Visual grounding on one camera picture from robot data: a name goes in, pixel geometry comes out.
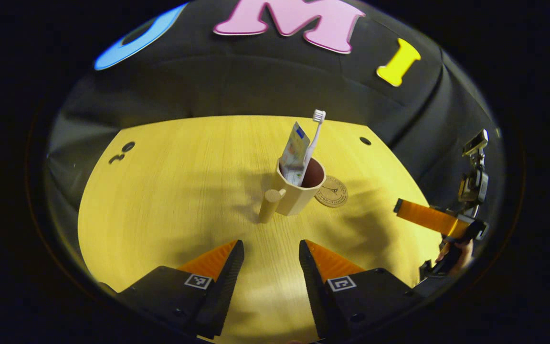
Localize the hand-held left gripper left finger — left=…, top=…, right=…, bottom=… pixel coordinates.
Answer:
left=113, top=240, right=245, bottom=340

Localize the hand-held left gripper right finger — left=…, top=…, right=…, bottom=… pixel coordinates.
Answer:
left=299, top=240, right=426, bottom=342

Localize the beige cup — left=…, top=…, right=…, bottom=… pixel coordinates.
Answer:
left=258, top=157, right=327, bottom=224

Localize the round brown coaster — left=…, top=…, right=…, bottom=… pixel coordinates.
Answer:
left=315, top=175, right=349, bottom=208

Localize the white toothpaste tube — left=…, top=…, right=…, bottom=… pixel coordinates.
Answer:
left=280, top=122, right=311, bottom=187

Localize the white toothbrush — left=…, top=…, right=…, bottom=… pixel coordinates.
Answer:
left=301, top=109, right=327, bottom=180

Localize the black backdrop cloth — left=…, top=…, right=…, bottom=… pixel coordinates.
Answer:
left=46, top=0, right=502, bottom=225

